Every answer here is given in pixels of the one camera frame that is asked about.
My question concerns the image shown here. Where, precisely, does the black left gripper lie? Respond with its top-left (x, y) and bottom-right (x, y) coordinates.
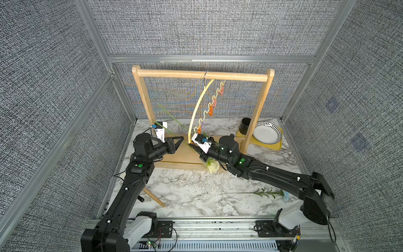
top-left (147, 136), bottom-right (183, 163)

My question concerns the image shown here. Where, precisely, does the white rose with stem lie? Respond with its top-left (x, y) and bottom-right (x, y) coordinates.
top-left (154, 122), bottom-right (219, 174)

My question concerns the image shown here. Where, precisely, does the yellow plastic clip hanger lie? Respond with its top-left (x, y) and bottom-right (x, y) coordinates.
top-left (188, 71), bottom-right (226, 144)

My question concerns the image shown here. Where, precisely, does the green leafy sprig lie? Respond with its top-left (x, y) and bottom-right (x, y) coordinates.
top-left (221, 188), bottom-right (290, 201)

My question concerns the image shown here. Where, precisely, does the peach rose with stem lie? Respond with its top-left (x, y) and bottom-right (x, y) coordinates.
top-left (157, 103), bottom-right (188, 130)

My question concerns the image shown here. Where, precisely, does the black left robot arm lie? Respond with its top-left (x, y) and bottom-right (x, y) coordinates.
top-left (80, 133), bottom-right (184, 252)

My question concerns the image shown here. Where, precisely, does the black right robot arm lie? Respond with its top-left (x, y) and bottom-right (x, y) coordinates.
top-left (190, 134), bottom-right (334, 232)

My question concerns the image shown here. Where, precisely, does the black cup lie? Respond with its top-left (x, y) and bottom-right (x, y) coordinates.
top-left (239, 118), bottom-right (251, 135)

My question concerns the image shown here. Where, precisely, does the white patterned plate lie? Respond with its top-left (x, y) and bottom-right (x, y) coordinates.
top-left (253, 122), bottom-right (282, 144)

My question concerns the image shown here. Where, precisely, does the yellow tray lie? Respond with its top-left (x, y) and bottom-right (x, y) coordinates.
top-left (236, 130), bottom-right (282, 151)

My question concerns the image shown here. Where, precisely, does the wooden hanging rack frame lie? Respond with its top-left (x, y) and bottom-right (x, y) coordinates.
top-left (132, 65), bottom-right (275, 174)

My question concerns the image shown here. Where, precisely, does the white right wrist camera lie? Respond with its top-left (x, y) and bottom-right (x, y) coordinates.
top-left (191, 133), bottom-right (212, 154)

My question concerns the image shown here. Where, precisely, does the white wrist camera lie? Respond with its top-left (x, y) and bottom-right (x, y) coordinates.
top-left (152, 121), bottom-right (167, 142)
top-left (191, 133), bottom-right (212, 154)

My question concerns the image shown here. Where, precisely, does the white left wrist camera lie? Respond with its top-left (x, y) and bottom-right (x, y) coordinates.
top-left (152, 121), bottom-right (167, 142)

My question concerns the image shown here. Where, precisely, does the wooden handled spatula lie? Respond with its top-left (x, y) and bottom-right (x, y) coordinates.
top-left (143, 188), bottom-right (166, 207)

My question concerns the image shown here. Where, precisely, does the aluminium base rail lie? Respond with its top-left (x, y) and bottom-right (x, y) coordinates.
top-left (78, 217), bottom-right (353, 252)

